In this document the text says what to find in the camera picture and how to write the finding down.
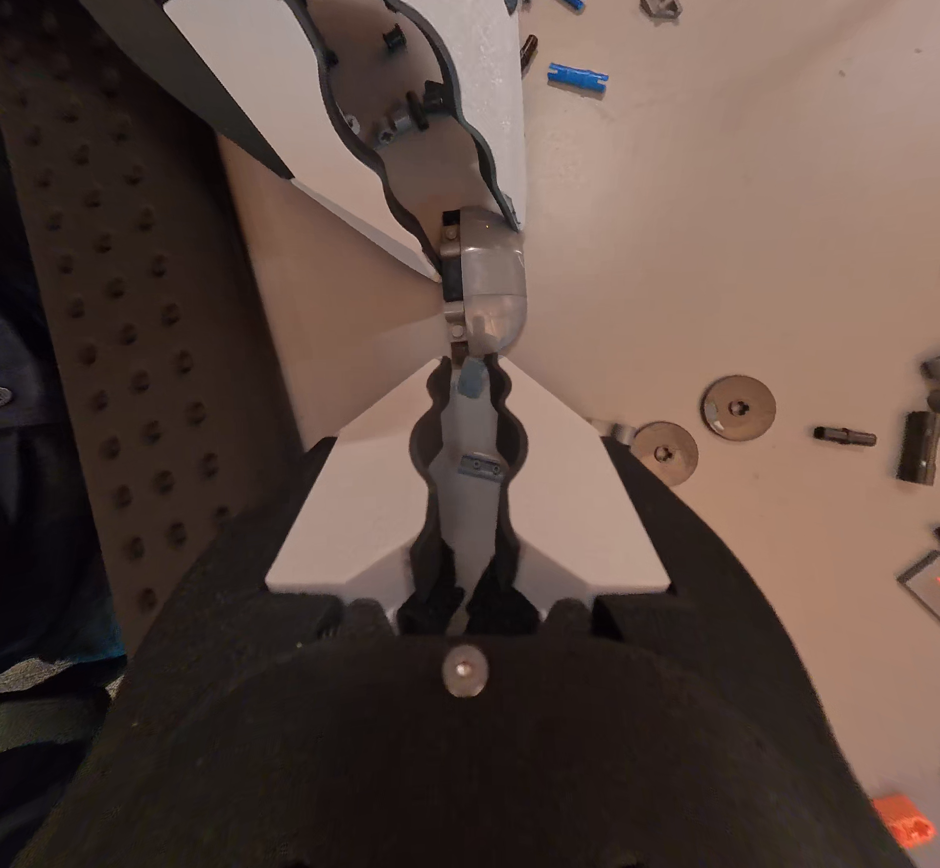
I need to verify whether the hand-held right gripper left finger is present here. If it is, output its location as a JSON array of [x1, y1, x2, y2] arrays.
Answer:
[[266, 357, 452, 615]]

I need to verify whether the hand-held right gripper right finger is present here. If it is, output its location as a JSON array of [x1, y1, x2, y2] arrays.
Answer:
[[495, 356, 671, 615]]

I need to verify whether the dark perforated panel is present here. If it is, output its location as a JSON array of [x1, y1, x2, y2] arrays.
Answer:
[[0, 0, 309, 649]]

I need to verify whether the black lego tube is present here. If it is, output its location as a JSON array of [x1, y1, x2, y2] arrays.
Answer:
[[896, 409, 940, 485]]

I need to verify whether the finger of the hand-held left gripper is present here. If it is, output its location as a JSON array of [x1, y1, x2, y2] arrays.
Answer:
[[345, 0, 528, 234], [162, 0, 445, 285]]

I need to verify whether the dark grey domed lego assembly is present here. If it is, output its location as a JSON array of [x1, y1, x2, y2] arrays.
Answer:
[[439, 206, 530, 356]]

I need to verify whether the round grey lego disc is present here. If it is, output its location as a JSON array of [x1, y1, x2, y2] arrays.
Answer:
[[701, 375, 777, 442], [630, 422, 700, 487]]

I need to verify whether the orange lego block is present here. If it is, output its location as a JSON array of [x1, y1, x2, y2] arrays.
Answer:
[[872, 793, 937, 850]]

